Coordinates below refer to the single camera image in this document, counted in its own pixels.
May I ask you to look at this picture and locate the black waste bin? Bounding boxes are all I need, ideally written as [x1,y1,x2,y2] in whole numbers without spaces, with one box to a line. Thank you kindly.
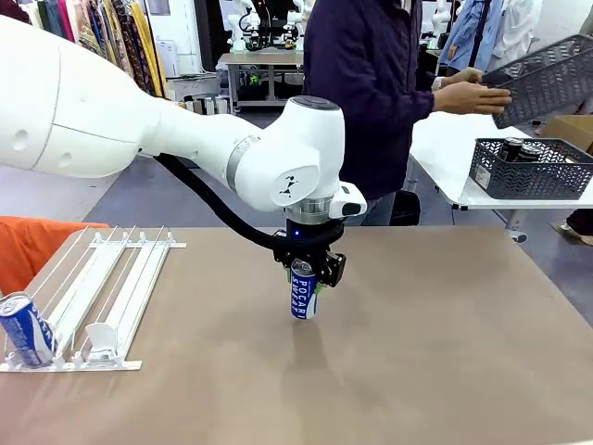
[389,189,423,228]

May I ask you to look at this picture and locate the white wire can dispenser rack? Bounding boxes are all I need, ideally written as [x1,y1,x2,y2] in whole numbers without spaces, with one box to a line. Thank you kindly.
[0,224,188,373]

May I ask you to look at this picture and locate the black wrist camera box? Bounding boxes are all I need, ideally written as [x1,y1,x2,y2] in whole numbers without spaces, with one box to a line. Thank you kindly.
[325,252,348,288]

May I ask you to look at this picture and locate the white dispenser pusher paddle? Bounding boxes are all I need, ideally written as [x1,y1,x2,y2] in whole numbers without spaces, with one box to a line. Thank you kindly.
[84,322,118,363]

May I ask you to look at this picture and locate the rack of colourful garments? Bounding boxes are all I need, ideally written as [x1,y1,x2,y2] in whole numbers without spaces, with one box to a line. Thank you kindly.
[18,0,169,99]

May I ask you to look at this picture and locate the blue Pocari Sweat can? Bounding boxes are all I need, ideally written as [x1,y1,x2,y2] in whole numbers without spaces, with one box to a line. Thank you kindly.
[0,291,59,368]
[290,259,321,322]

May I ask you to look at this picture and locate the bystander's foot and shoe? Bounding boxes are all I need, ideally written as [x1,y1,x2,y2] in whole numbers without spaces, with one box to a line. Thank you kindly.
[559,208,593,248]

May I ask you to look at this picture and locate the person in navy jacket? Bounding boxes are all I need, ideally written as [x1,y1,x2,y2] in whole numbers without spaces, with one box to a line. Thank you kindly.
[302,0,439,228]

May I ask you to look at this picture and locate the white table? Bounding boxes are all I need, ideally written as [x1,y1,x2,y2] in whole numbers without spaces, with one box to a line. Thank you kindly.
[407,109,593,233]

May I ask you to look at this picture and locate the person's right forearm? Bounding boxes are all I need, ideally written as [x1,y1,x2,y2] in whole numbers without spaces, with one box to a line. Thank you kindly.
[370,83,439,124]

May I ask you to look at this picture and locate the black cable hose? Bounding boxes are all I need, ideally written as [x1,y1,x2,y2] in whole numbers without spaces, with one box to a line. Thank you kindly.
[154,153,297,249]

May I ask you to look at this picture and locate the cardboard box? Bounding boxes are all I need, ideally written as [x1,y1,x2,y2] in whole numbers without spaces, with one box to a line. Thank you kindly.
[539,114,593,155]

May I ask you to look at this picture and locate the black stand pole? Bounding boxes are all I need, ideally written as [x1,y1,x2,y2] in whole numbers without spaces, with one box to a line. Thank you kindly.
[466,0,493,70]

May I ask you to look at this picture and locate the orange chair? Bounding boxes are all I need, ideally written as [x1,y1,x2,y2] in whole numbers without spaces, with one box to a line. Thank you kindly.
[0,214,111,297]

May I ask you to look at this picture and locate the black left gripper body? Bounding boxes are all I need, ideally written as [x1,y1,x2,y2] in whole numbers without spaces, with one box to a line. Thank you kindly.
[271,218,347,280]

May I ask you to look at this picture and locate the white box appliance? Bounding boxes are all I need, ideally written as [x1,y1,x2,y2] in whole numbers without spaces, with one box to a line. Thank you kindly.
[154,38,181,79]

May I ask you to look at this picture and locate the background robot workstation table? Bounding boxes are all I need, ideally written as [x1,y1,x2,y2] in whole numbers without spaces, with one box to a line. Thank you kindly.
[216,0,317,115]

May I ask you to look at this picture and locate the person's left hand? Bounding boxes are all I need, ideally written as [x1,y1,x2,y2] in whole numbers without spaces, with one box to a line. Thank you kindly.
[444,66,486,88]

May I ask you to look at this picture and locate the grey plastic woven-pattern basket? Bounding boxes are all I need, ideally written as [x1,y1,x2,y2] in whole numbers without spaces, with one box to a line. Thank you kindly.
[468,136,593,201]
[480,33,593,131]

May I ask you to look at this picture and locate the grey storage bin with boards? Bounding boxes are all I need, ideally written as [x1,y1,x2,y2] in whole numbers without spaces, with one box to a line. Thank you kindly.
[182,94,232,116]

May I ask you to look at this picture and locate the person's right hand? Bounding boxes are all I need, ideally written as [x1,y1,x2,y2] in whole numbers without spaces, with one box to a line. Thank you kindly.
[435,82,513,117]

